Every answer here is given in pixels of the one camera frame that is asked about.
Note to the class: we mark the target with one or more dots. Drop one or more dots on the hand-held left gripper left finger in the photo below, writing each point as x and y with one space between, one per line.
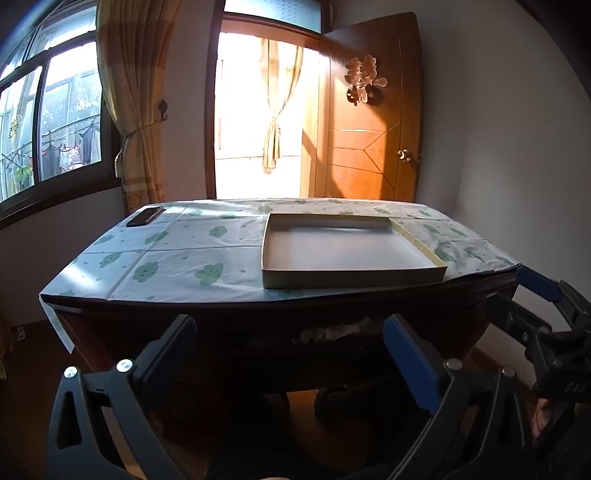
178 350

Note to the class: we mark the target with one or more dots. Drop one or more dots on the wooden door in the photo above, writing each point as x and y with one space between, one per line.
369 161

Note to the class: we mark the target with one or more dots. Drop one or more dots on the person's right hand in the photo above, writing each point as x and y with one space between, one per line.
547 417

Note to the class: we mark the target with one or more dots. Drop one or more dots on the hanging laundry outside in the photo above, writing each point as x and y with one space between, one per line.
85 143

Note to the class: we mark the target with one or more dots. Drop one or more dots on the brass door knob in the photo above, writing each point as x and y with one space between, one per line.
405 155

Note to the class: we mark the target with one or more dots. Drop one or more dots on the dark wooden table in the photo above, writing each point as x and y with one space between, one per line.
231 332

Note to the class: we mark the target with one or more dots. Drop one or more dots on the metal curtain hook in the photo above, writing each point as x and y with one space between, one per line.
163 110

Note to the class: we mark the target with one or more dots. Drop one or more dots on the transom window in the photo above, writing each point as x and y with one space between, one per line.
272 11

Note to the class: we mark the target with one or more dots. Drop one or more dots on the wooden door frame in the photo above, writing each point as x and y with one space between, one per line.
211 115

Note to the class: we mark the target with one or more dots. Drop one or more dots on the black phone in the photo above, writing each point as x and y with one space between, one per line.
145 216

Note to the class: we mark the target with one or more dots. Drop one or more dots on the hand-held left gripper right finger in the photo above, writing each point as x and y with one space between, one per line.
408 360

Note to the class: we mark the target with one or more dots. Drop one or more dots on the yellow tied curtain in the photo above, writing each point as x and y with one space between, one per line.
138 92

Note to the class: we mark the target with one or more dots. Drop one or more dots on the table with cloud-print cloth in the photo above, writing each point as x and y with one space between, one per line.
184 249

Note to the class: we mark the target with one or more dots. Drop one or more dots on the window with dark frame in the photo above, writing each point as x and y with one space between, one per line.
64 115

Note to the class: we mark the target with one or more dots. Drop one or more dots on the door ornament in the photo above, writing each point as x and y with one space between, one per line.
364 78

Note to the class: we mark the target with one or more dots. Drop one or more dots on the shallow cardboard box tray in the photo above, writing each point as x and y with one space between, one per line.
341 249

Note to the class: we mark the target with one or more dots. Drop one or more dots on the balcony curtain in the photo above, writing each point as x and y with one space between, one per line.
277 92

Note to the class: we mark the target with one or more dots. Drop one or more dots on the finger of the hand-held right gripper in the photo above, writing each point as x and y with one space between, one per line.
515 316
538 284

